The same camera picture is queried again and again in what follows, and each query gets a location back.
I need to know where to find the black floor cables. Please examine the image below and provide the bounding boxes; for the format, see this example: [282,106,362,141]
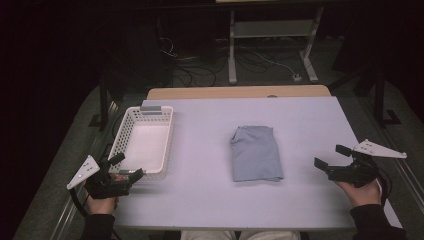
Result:
[159,35,232,88]

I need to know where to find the white cable with plug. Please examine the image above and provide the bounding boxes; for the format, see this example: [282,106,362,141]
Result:
[251,49,303,83]

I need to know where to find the person's right hand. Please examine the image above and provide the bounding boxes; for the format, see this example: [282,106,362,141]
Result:
[334,179,383,208]

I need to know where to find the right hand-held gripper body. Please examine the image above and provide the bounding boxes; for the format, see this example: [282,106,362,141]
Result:
[327,138,408,189]

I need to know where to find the light blue cloth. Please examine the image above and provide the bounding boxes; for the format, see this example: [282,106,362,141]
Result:
[229,124,285,183]

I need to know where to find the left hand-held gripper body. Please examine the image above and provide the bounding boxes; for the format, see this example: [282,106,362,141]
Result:
[66,154,132,200]

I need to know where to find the person's left hand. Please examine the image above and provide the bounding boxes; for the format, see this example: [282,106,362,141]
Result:
[85,194,120,216]

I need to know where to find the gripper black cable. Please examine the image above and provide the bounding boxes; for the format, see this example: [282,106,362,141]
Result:
[68,187,90,218]
[375,167,394,206]

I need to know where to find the grey metal desk frame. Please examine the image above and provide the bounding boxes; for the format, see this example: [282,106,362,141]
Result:
[227,5,325,85]

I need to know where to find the white plastic basket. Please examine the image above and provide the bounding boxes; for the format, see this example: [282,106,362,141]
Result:
[106,105,175,177]

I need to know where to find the metal rail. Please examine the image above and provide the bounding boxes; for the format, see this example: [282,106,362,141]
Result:
[49,99,120,240]
[361,98,424,204]

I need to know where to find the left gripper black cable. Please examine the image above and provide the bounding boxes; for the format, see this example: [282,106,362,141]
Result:
[68,187,90,218]

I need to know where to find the wooden table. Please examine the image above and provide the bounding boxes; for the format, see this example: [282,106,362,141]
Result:
[146,84,332,101]

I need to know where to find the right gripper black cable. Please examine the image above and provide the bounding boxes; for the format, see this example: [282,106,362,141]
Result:
[375,167,394,206]

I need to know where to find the black metal stand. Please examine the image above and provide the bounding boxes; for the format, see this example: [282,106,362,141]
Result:
[88,71,128,130]
[327,62,403,128]

